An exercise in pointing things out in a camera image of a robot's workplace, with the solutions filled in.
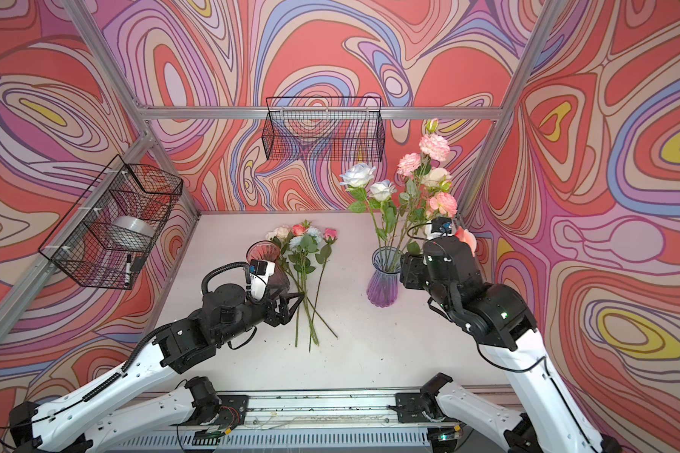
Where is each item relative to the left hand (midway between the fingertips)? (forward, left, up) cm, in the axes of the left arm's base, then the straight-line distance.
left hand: (297, 291), depth 68 cm
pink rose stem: (+36, -6, -22) cm, 42 cm away
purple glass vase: (+14, -25, -22) cm, 36 cm away
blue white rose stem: (+20, -22, +8) cm, 31 cm away
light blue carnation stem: (+30, +2, -19) cm, 35 cm away
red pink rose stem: (+38, +5, -20) cm, 43 cm away
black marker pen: (+5, +44, 0) cm, 44 cm away
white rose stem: (+37, +13, -21) cm, 44 cm away
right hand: (+2, -28, +8) cm, 29 cm away
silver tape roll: (+17, +44, +6) cm, 47 cm away
